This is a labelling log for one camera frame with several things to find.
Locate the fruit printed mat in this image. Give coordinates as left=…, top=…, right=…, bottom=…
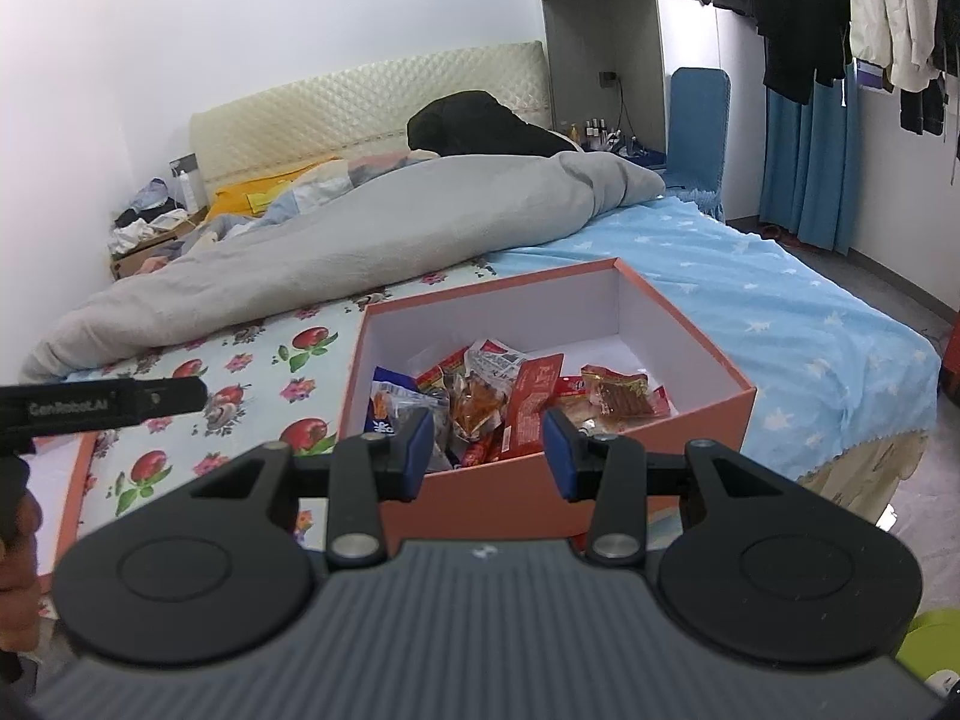
left=15, top=259, right=496, bottom=616

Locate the pile of clothes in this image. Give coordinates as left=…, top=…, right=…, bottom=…
left=112, top=178, right=200, bottom=252

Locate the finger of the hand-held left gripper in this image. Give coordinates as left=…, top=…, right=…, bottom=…
left=135, top=377, right=209, bottom=425

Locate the orange cardboard box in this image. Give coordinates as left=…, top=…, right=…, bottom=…
left=337, top=256, right=757, bottom=541

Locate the blue curtain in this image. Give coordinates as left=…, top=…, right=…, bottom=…
left=757, top=64, right=860, bottom=254

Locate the green object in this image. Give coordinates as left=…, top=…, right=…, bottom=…
left=896, top=611, right=960, bottom=698

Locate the person's left hand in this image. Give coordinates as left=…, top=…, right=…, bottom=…
left=0, top=493, right=55, bottom=620

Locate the beige bed skirt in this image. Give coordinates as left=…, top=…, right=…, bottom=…
left=799, top=427, right=938, bottom=522

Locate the cluster of small bottles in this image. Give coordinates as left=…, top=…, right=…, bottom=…
left=574, top=116, right=623, bottom=152

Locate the blue star bed sheet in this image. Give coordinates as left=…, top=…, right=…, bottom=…
left=487, top=195, right=942, bottom=481

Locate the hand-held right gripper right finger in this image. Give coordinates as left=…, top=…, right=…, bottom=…
left=541, top=406, right=818, bottom=568

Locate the black hanging jacket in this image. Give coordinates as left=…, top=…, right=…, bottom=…
left=750, top=0, right=852, bottom=106

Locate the cream quilted headboard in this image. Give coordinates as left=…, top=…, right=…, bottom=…
left=189, top=41, right=552, bottom=200

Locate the blue chair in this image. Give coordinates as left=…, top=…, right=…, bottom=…
left=664, top=66, right=730, bottom=222

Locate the orange box lid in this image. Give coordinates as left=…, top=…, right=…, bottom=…
left=19, top=431, right=98, bottom=578

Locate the pile of red snack packets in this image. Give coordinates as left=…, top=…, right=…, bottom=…
left=364, top=337, right=672, bottom=470

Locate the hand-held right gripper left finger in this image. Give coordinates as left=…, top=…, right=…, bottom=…
left=184, top=406, right=436, bottom=569

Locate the yellow pillow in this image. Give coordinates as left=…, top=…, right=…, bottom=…
left=204, top=159, right=342, bottom=222

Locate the wooden nightstand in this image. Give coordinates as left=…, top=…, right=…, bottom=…
left=111, top=221, right=203, bottom=280

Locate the black coat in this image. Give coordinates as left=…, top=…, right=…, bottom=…
left=407, top=90, right=582, bottom=158

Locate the white hanging jacket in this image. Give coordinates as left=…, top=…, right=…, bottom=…
left=847, top=0, right=942, bottom=91

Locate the grey duvet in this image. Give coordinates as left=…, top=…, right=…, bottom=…
left=19, top=151, right=667, bottom=383

